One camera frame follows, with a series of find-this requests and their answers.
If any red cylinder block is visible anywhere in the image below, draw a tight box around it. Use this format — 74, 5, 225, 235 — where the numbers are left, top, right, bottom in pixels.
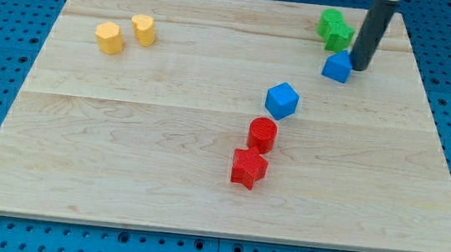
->
246, 117, 278, 154

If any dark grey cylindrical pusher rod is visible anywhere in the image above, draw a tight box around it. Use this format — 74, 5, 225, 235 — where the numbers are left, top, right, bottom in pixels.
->
350, 0, 402, 72

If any light wooden board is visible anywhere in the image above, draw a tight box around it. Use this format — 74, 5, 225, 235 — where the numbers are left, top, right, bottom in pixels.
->
0, 0, 451, 252

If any blue cube block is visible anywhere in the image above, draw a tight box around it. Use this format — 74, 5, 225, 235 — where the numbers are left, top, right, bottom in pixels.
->
265, 82, 299, 121

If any yellow heart block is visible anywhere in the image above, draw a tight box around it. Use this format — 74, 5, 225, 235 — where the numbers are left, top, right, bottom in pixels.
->
131, 14, 157, 48

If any green star block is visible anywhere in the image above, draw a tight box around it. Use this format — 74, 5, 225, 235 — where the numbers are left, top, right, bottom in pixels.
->
324, 21, 355, 53

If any yellow hexagon block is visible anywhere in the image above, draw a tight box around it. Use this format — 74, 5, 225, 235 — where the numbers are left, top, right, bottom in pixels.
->
95, 22, 124, 55

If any red star block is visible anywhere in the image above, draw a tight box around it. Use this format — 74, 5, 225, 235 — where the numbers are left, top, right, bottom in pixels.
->
230, 147, 269, 190

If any green cylinder block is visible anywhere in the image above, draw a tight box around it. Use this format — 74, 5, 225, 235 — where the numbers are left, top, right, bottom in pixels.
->
317, 8, 343, 38

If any blue triangular prism block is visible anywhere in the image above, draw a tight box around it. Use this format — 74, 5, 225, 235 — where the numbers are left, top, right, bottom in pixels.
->
321, 50, 352, 83

